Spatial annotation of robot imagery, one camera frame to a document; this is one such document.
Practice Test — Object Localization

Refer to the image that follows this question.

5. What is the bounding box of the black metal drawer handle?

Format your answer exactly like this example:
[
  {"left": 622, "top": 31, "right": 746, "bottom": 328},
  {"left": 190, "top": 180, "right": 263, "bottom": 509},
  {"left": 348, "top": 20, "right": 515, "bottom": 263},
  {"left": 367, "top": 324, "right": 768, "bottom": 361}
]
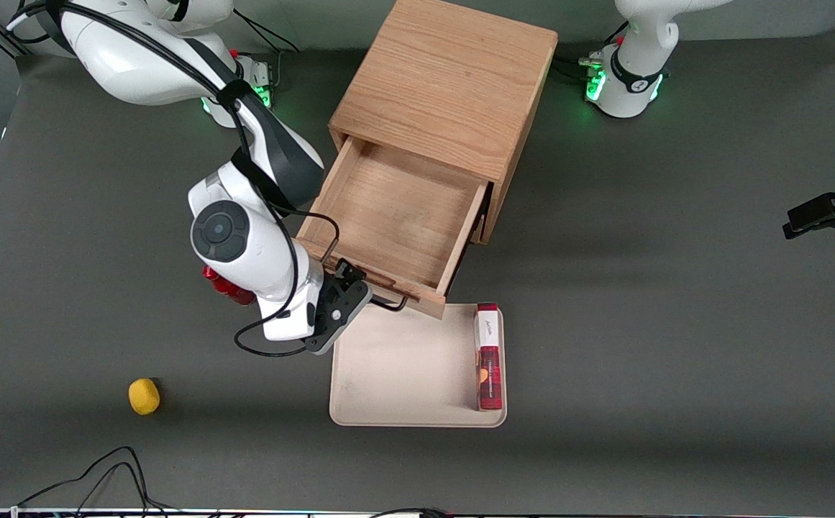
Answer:
[{"left": 368, "top": 291, "right": 409, "bottom": 315}]

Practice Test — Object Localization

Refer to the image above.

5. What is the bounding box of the oak wooden drawer cabinet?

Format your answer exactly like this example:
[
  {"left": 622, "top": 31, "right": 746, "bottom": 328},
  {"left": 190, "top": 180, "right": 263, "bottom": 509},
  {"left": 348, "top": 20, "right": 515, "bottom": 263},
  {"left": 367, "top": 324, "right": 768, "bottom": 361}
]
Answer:
[{"left": 329, "top": 0, "right": 559, "bottom": 246}]

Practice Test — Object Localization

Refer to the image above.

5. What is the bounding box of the beige rectangular tray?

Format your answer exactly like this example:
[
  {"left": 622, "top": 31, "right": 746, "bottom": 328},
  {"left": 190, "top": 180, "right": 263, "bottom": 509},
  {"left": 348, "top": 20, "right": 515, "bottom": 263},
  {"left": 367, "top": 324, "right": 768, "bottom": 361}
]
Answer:
[{"left": 329, "top": 303, "right": 508, "bottom": 429}]

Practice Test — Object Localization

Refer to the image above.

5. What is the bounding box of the small red bottle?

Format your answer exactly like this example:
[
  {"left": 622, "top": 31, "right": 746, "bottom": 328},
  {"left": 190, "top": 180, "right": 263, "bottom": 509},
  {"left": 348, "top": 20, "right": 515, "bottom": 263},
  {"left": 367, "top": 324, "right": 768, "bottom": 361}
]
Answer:
[{"left": 203, "top": 266, "right": 257, "bottom": 306}]

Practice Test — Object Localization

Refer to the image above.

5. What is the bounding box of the red and white snack box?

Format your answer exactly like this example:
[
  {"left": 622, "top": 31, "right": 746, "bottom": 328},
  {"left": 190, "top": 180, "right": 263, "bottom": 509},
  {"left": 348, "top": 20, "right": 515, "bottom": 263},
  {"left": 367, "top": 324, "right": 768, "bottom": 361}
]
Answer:
[{"left": 475, "top": 302, "right": 504, "bottom": 412}]

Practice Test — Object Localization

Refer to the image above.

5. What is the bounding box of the yellow lemon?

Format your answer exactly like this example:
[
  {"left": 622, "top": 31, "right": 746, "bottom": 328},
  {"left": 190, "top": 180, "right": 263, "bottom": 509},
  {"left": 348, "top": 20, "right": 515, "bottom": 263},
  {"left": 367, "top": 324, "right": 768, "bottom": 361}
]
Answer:
[{"left": 128, "top": 378, "right": 161, "bottom": 417}]

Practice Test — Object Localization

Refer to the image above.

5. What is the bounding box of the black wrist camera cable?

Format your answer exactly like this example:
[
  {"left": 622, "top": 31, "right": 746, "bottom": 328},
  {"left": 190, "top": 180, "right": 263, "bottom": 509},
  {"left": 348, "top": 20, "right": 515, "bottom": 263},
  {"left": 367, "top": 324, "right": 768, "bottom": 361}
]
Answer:
[{"left": 234, "top": 209, "right": 342, "bottom": 358}]

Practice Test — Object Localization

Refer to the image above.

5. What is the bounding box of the short black edge cable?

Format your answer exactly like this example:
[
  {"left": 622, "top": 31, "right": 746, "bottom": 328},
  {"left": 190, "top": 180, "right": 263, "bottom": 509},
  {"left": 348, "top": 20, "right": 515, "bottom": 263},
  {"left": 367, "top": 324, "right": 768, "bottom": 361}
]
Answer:
[{"left": 370, "top": 507, "right": 455, "bottom": 518}]

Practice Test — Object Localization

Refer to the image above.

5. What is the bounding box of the black right arm base cable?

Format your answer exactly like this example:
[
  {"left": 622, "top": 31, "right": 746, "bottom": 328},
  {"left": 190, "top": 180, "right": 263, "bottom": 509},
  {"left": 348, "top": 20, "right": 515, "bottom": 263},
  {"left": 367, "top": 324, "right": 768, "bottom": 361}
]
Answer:
[{"left": 234, "top": 11, "right": 301, "bottom": 93}]

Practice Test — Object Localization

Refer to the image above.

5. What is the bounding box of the black arm base cable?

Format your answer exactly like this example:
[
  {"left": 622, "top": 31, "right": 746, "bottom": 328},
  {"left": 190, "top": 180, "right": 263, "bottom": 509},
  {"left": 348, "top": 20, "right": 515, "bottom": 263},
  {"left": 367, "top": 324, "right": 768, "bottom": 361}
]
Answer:
[
  {"left": 552, "top": 22, "right": 630, "bottom": 81},
  {"left": 234, "top": 11, "right": 301, "bottom": 93}
]

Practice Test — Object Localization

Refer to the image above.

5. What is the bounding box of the black left arm base cable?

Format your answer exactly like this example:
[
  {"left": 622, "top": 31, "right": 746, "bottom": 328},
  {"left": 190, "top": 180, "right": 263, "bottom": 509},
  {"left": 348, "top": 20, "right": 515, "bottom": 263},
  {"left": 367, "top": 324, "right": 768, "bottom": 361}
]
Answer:
[{"left": 552, "top": 22, "right": 630, "bottom": 81}]

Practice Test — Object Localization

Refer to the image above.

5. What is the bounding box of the black cable pair on floor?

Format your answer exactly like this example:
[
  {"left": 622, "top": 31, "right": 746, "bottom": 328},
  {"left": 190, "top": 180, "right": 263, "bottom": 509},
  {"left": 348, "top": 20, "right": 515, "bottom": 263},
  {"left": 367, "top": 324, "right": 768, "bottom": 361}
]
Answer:
[{"left": 18, "top": 446, "right": 181, "bottom": 516}]

